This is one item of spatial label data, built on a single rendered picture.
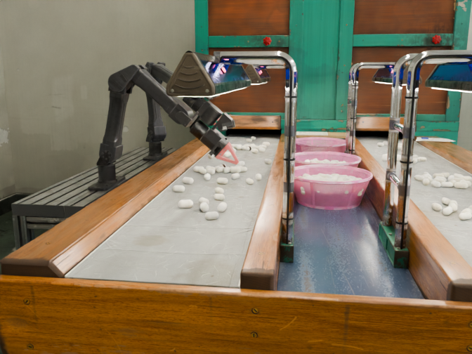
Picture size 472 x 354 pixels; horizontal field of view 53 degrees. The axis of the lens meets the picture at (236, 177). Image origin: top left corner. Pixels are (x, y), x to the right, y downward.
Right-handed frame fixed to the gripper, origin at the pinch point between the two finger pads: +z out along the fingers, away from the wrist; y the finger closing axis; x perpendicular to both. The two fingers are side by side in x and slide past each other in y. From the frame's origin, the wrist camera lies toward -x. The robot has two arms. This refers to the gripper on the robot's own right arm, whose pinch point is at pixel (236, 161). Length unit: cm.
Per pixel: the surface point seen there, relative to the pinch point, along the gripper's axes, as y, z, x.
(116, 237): -73, -10, 13
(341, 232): -45, 32, -14
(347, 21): 88, -3, -72
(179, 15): 182, -97, -12
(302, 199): -20.6, 22.9, -9.4
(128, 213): -59, -12, 13
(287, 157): -65, 7, -23
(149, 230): -68, -5, 9
